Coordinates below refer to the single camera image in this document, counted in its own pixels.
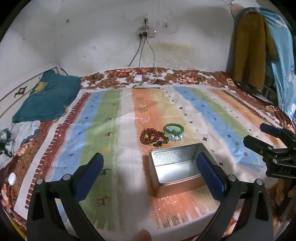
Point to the blue floral cloth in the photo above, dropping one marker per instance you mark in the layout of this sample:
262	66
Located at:
284	69

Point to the teal pillow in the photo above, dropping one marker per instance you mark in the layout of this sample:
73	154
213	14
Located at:
46	97

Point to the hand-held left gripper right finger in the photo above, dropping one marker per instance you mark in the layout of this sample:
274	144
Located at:
209	178

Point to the small white round object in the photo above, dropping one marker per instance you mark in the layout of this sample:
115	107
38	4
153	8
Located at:
12	179

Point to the striped colourful mat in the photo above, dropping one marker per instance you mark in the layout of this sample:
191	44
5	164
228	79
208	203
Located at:
111	115

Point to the mustard yellow towel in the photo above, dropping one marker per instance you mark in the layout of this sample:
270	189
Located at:
249	51

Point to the silver metal tin box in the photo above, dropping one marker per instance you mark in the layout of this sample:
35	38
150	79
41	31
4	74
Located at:
175	171

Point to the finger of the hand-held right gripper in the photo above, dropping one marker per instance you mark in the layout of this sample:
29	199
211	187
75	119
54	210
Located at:
275	131
256	143

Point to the white wall power strip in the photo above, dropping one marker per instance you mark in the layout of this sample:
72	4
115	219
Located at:
148	33

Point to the green jade bangle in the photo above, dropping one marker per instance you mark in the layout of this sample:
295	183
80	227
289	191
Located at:
165	129

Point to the white charger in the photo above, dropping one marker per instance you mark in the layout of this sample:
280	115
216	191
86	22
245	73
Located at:
138	78

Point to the person's left hand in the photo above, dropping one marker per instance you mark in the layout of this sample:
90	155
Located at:
143	235

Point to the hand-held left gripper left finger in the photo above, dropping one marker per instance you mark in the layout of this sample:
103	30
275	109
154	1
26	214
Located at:
89	178

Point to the grey and white clothes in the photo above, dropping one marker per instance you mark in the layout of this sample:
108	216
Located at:
23	132

